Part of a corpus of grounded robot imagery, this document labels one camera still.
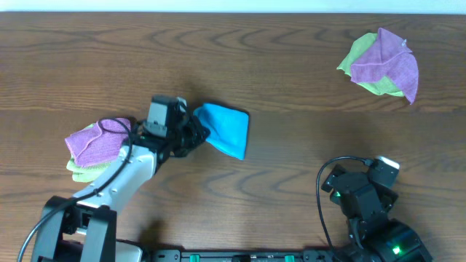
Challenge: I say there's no blue microfiber cloth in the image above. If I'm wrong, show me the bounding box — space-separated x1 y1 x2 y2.
194 103 249 160

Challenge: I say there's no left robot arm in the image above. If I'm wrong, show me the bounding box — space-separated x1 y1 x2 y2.
25 109 210 261

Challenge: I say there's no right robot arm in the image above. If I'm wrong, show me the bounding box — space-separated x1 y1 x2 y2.
321 160 433 262

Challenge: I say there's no purple folded cloth left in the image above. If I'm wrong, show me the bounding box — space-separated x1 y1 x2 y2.
65 118 131 167

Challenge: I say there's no green folded cloth left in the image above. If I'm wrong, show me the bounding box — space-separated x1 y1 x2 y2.
66 123 112 183

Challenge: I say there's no purple cloth right pile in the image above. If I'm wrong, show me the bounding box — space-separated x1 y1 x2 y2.
350 28 419 104

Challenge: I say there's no green cloth right pile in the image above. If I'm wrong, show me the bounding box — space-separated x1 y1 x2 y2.
336 32 405 98

